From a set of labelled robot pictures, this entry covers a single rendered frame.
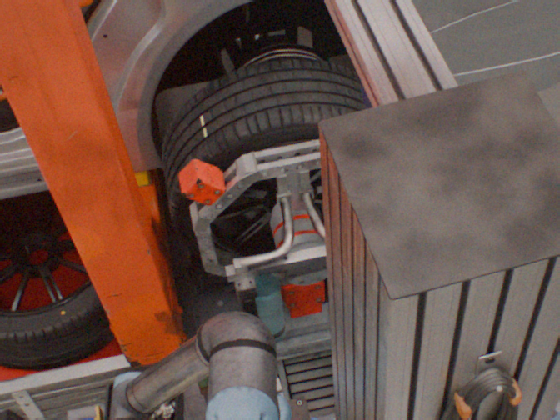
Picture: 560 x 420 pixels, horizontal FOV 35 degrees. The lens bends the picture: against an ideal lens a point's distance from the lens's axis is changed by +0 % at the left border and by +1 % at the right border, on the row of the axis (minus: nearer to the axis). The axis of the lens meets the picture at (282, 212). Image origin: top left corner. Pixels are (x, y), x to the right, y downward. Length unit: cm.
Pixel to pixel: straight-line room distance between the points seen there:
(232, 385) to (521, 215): 68
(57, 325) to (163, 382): 108
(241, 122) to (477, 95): 122
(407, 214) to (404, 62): 22
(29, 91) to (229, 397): 68
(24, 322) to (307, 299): 85
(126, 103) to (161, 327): 62
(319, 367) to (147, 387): 141
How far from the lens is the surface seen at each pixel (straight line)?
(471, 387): 108
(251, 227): 250
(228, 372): 148
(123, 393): 182
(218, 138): 220
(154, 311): 234
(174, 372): 168
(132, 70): 239
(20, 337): 277
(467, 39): 259
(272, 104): 221
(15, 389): 282
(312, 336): 299
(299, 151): 219
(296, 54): 259
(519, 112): 103
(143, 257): 214
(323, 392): 300
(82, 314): 275
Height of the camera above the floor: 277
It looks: 53 degrees down
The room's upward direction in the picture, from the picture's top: 7 degrees counter-clockwise
